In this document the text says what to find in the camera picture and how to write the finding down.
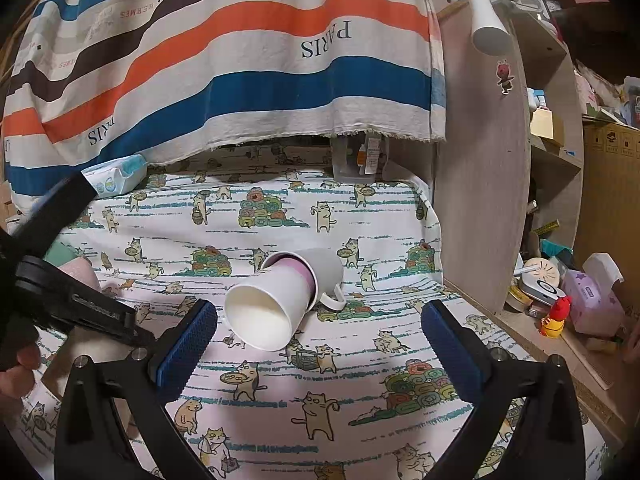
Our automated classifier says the white paper cup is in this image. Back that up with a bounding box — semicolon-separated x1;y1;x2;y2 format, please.
224;251;319;352

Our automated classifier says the white handheld appliance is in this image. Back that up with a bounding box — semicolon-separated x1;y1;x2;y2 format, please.
450;0;548;56

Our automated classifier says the bear sticker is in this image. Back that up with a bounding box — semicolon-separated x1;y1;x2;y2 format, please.
495;59;517;96

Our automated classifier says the cat print blanket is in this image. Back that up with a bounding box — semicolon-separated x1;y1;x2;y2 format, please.
10;146;607;480

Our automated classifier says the wet wipes packet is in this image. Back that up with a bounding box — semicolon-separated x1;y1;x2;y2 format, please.
81;155;149;199

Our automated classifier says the round beige compact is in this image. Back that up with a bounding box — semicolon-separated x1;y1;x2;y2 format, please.
521;257;565;287

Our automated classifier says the red yellow toy figure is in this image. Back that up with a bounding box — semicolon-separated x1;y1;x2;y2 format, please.
538;295;573;339

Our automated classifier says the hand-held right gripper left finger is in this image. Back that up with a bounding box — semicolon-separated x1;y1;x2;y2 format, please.
54;299;219;480

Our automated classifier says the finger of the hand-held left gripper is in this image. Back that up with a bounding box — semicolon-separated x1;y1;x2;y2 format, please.
15;255;157;348
9;170;99;257

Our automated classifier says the purple tissue pack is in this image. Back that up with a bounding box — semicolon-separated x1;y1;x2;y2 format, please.
561;253;627;337

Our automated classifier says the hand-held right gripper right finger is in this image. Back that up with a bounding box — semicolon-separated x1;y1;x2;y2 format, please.
421;299;586;480

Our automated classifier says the pink cup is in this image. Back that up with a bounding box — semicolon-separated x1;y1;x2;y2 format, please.
57;257;102;293

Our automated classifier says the person's left hand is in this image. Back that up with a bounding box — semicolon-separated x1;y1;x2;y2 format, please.
0;346;43;402

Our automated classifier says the white round-screen device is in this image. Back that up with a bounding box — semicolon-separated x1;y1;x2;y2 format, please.
515;274;562;307

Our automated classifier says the cardboard box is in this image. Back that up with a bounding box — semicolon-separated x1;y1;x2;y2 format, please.
572;114;640;283

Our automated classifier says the wooden shelf unit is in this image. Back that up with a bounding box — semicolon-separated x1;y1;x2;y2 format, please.
431;0;640;443

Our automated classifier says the clear plastic container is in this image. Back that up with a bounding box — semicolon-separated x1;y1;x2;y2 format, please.
331;131;392;182

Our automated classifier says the striped cloth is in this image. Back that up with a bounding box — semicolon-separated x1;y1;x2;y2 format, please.
0;0;447;213

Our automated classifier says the grey mug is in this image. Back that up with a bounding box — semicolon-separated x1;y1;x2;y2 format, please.
259;247;347;314

